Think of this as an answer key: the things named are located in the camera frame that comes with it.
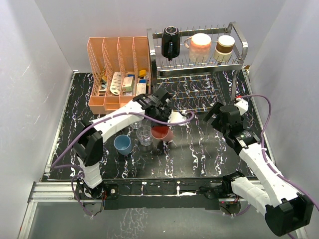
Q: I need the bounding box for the pink plastic tumbler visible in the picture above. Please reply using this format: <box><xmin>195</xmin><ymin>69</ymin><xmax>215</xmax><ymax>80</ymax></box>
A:
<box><xmin>151</xmin><ymin>126</ymin><xmax>174</xmax><ymax>142</ymax></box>

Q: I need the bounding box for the clear faceted glass cup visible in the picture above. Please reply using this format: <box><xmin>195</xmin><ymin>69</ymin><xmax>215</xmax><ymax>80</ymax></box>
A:
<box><xmin>130</xmin><ymin>120</ymin><xmax>142</xmax><ymax>129</ymax></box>

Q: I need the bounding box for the blue plastic tumbler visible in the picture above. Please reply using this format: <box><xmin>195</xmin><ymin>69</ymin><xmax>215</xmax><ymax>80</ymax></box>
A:
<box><xmin>114</xmin><ymin>135</ymin><xmax>132</xmax><ymax>155</ymax></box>

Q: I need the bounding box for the pink textured mug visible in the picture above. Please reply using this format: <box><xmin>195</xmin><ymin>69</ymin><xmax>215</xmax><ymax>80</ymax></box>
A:
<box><xmin>183</xmin><ymin>33</ymin><xmax>212</xmax><ymax>63</ymax></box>

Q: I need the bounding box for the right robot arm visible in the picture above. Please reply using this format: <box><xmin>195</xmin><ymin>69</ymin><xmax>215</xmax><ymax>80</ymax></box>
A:
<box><xmin>203</xmin><ymin>100</ymin><xmax>314</xmax><ymax>237</ymax></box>

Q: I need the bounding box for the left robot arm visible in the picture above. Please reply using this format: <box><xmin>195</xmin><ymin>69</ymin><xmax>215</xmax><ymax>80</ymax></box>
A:
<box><xmin>72</xmin><ymin>88</ymin><xmax>172</xmax><ymax>199</ymax></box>

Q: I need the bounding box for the steel two-tier dish rack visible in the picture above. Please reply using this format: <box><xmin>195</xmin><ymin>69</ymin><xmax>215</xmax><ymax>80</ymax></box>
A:
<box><xmin>147</xmin><ymin>21</ymin><xmax>248</xmax><ymax>113</ymax></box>

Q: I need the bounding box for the white red-print box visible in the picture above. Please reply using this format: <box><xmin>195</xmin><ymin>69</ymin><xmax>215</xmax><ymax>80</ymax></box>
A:
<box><xmin>136</xmin><ymin>83</ymin><xmax>147</xmax><ymax>95</ymax></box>

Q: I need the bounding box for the green and white box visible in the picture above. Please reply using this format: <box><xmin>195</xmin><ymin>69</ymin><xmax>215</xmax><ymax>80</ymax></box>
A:
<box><xmin>122</xmin><ymin>76</ymin><xmax>135</xmax><ymax>92</ymax></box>

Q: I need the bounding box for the yellow eraser block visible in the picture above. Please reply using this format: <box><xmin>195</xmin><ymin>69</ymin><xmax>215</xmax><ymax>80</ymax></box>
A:
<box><xmin>139</xmin><ymin>70</ymin><xmax>147</xmax><ymax>78</ymax></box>

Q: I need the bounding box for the white barcode card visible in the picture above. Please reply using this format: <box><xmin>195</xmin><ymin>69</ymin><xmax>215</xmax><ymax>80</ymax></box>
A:
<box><xmin>110</xmin><ymin>72</ymin><xmax>122</xmax><ymax>95</ymax></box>

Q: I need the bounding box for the peach plastic desk organizer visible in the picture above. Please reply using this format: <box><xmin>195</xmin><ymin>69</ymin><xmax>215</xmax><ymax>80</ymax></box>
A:
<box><xmin>87</xmin><ymin>36</ymin><xmax>152</xmax><ymax>115</ymax></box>

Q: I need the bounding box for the brown and cream cup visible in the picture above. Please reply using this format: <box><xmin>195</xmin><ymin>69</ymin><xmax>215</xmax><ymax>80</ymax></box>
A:
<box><xmin>213</xmin><ymin>35</ymin><xmax>235</xmax><ymax>62</ymax></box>

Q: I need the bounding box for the black ceramic mug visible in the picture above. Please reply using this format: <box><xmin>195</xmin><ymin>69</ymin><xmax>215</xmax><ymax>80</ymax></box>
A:
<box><xmin>161</xmin><ymin>26</ymin><xmax>180</xmax><ymax>61</ymax></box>

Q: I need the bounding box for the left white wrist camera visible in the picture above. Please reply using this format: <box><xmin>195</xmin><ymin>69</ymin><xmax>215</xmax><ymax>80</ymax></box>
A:
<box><xmin>167</xmin><ymin>111</ymin><xmax>188</xmax><ymax>126</ymax></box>

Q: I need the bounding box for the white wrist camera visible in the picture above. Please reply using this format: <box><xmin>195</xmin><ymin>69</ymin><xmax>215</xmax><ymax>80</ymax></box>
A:
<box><xmin>234</xmin><ymin>97</ymin><xmax>249</xmax><ymax>116</ymax></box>
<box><xmin>167</xmin><ymin>111</ymin><xmax>188</xmax><ymax>126</ymax></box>

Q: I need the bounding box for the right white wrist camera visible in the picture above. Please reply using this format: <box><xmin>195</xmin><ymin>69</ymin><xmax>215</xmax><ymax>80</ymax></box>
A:
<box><xmin>234</xmin><ymin>97</ymin><xmax>249</xmax><ymax>116</ymax></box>

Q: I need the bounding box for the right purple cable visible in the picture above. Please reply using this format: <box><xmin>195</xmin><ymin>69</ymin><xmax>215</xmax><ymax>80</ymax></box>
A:
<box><xmin>243</xmin><ymin>94</ymin><xmax>319</xmax><ymax>239</ymax></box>

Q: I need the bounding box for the purple cable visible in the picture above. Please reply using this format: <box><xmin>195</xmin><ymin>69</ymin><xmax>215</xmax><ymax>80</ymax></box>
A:
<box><xmin>51</xmin><ymin>111</ymin><xmax>195</xmax><ymax>220</ymax></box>
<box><xmin>243</xmin><ymin>94</ymin><xmax>319</xmax><ymax>239</ymax></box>

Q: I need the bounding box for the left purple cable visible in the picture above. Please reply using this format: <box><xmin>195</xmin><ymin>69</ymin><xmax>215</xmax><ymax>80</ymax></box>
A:
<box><xmin>51</xmin><ymin>111</ymin><xmax>195</xmax><ymax>220</ymax></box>

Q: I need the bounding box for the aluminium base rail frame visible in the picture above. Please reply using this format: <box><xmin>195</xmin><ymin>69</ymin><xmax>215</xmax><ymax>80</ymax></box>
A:
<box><xmin>18</xmin><ymin>180</ymin><xmax>309</xmax><ymax>239</ymax></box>

